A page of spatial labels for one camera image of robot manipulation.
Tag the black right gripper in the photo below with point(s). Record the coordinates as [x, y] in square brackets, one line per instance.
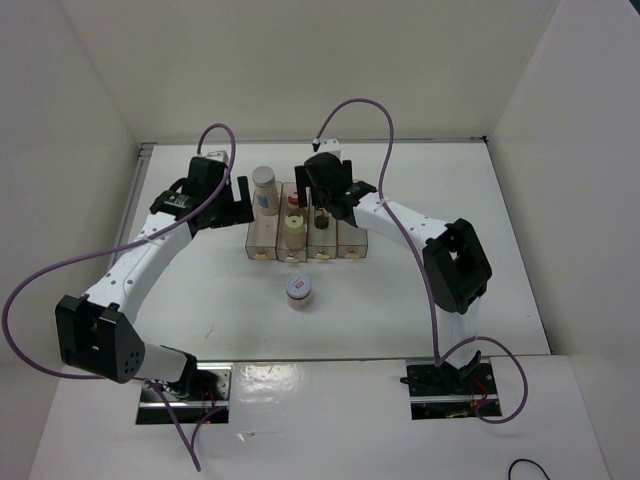
[302, 177]

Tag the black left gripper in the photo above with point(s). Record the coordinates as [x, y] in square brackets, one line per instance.
[239, 212]

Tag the tall silver-lid blue-label spice jar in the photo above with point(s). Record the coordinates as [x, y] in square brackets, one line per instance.
[265, 189]

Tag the pink-lid spice jar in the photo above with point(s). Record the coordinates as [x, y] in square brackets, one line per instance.
[292, 203]

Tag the black-cap gold-band pepper bottle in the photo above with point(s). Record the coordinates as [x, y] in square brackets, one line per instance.
[321, 218]

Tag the yellow-lid spice jar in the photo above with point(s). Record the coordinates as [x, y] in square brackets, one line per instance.
[294, 232]

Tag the white-lid red-label spice jar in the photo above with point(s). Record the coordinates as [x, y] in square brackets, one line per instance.
[299, 293]

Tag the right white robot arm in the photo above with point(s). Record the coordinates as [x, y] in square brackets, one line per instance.
[451, 260]

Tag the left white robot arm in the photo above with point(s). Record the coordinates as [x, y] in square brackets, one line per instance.
[96, 331]

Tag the clear bin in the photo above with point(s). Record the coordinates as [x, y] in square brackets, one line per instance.
[282, 252]
[321, 244]
[352, 242]
[261, 238]

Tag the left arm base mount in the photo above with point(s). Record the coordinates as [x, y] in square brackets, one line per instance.
[207, 400]

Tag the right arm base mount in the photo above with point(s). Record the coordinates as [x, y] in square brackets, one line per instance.
[436, 393]

